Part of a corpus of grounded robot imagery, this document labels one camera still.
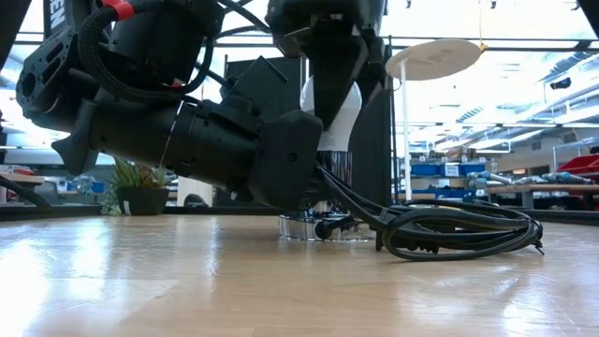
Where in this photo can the chrome lamp socket base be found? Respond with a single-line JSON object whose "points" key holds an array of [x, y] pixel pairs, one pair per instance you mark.
{"points": [[299, 230]]}

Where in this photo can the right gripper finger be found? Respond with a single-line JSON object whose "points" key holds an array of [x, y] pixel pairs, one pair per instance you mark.
{"points": [[378, 75], [337, 75]]}

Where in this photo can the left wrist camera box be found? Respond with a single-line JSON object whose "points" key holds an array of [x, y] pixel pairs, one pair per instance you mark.
{"points": [[262, 89]]}

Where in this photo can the wooden workbench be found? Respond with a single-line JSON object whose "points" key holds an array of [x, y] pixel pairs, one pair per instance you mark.
{"points": [[543, 189]]}

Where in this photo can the background wooden desk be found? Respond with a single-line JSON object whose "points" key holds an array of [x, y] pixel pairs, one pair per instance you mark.
{"points": [[23, 178]]}

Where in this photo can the long blue storage bin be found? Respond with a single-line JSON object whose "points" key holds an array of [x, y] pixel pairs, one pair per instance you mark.
{"points": [[468, 193]]}

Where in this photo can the red storage bin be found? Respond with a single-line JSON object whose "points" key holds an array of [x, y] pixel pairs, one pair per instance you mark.
{"points": [[580, 165]]}

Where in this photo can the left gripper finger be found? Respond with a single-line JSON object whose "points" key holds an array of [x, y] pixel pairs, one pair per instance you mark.
{"points": [[327, 196]]}

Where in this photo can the small blue box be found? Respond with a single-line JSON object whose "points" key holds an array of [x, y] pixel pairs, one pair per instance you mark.
{"points": [[98, 187]]}

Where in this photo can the white lightbulb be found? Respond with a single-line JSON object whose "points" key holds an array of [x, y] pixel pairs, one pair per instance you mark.
{"points": [[346, 131]]}

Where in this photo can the grey blue power tool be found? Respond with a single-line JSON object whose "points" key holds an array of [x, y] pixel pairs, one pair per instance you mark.
{"points": [[568, 178], [489, 178]]}

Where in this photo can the potted succulent plant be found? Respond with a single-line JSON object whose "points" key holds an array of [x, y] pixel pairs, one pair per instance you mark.
{"points": [[142, 201]]}

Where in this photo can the black folding room divider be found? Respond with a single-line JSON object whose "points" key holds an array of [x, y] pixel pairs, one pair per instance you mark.
{"points": [[374, 154]]}

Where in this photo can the white floor lamp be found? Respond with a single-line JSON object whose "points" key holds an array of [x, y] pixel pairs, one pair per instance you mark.
{"points": [[435, 58]]}

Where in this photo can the black ceiling-mounted device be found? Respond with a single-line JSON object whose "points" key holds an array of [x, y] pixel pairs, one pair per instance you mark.
{"points": [[561, 83]]}

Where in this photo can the small yellow hanging weight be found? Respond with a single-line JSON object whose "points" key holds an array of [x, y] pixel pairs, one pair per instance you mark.
{"points": [[482, 47]]}

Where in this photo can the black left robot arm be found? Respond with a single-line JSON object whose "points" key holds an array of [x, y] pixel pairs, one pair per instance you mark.
{"points": [[51, 84]]}

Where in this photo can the white cylinder container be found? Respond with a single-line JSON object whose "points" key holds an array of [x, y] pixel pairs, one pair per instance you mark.
{"points": [[192, 189]]}

